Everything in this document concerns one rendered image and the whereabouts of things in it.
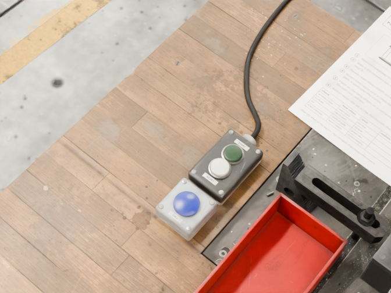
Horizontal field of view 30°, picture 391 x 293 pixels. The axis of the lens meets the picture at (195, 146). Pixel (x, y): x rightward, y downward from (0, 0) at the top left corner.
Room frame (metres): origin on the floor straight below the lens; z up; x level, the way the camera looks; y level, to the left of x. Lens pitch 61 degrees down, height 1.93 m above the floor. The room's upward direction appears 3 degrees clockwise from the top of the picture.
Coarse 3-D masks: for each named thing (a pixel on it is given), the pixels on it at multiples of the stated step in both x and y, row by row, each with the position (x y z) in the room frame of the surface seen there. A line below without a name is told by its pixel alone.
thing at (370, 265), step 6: (372, 264) 0.35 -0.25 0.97; (366, 270) 0.36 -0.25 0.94; (372, 270) 0.35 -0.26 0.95; (378, 270) 0.35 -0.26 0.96; (384, 270) 0.34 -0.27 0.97; (360, 276) 0.36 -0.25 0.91; (366, 276) 0.35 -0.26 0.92; (372, 276) 0.35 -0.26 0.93; (378, 276) 0.34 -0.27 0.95; (384, 276) 0.34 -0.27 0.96; (390, 276) 0.34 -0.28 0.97; (366, 282) 0.35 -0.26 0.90; (372, 282) 0.35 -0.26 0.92; (378, 282) 0.34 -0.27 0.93; (384, 282) 0.34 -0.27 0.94; (390, 282) 0.33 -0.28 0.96; (378, 288) 0.34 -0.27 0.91; (384, 288) 0.33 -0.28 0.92
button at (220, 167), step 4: (216, 160) 0.52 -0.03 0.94; (220, 160) 0.52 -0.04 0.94; (224, 160) 0.52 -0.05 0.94; (212, 164) 0.51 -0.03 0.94; (216, 164) 0.51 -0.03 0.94; (220, 164) 0.51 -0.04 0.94; (224, 164) 0.51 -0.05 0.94; (228, 164) 0.51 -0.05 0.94; (212, 168) 0.51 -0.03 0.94; (216, 168) 0.51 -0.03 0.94; (220, 168) 0.51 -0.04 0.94; (224, 168) 0.51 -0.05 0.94; (228, 168) 0.51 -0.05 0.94; (212, 172) 0.50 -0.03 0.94; (216, 172) 0.50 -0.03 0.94; (220, 172) 0.50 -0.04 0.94; (224, 172) 0.50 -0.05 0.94; (228, 172) 0.50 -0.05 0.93; (220, 176) 0.50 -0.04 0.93
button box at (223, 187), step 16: (288, 0) 0.87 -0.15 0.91; (272, 16) 0.83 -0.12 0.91; (256, 112) 0.63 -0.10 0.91; (256, 128) 0.59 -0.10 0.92; (224, 144) 0.55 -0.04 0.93; (240, 144) 0.55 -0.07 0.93; (256, 144) 0.56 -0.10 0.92; (208, 160) 0.52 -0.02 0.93; (240, 160) 0.52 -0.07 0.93; (256, 160) 0.53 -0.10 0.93; (192, 176) 0.50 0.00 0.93; (208, 176) 0.50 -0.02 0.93; (224, 176) 0.50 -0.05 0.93; (240, 176) 0.50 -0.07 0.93; (208, 192) 0.48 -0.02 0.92; (224, 192) 0.47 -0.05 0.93
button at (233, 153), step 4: (228, 148) 0.54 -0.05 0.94; (232, 148) 0.54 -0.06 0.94; (236, 148) 0.54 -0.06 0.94; (240, 148) 0.54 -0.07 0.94; (224, 152) 0.53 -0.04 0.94; (228, 152) 0.53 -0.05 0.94; (232, 152) 0.53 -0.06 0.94; (236, 152) 0.54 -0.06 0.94; (240, 152) 0.54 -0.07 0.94; (224, 156) 0.53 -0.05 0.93; (228, 156) 0.53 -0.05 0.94; (232, 156) 0.53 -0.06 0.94; (236, 156) 0.53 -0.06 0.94; (240, 156) 0.53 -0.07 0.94; (228, 160) 0.52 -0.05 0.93; (232, 160) 0.52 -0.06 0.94; (236, 160) 0.52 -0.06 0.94
